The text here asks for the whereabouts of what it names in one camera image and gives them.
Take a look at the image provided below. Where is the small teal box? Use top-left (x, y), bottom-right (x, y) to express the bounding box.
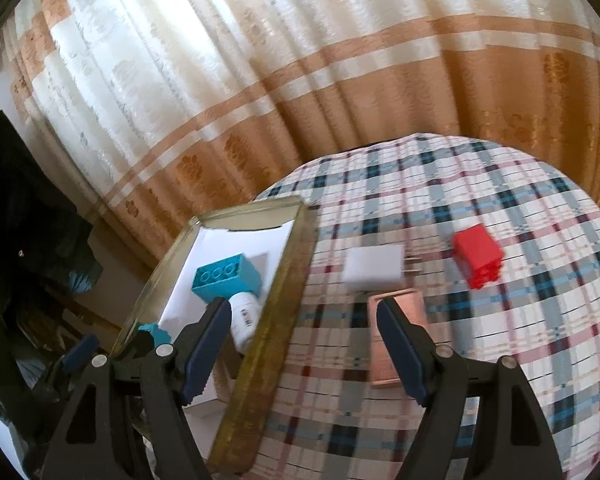
top-left (138, 322), bottom-right (170, 348)

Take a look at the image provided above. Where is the teal toy brick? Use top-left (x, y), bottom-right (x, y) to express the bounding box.
top-left (191, 254), bottom-right (263, 306)

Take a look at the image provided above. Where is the white plastic bottle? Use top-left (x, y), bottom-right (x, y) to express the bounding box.
top-left (229, 292), bottom-right (261, 352)

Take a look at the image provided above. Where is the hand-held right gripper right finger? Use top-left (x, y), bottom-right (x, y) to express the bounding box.
top-left (375, 297), bottom-right (563, 480)

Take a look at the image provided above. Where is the plaid tablecloth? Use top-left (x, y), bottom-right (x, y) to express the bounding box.
top-left (250, 132), bottom-right (600, 480)

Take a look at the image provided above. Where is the gold metal tin tray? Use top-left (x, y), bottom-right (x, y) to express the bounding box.
top-left (111, 196), bottom-right (321, 476)

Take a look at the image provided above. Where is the red toy block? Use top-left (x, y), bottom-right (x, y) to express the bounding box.
top-left (452, 224), bottom-right (505, 291)

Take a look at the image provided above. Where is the white charger plug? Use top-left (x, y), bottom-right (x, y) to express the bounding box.
top-left (342, 246), bottom-right (422, 293)

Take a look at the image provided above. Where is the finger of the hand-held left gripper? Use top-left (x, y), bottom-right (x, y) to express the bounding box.
top-left (114, 332), bottom-right (157, 361)
top-left (62, 335), bottom-right (101, 373)

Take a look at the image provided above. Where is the cream and orange curtain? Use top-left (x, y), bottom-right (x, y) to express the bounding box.
top-left (0, 0), bottom-right (600, 271)

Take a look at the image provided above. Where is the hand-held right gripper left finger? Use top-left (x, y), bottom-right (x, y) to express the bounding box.
top-left (42, 297), bottom-right (233, 480)

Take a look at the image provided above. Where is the wooden block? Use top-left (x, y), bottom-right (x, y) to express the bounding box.
top-left (367, 290), bottom-right (426, 390)

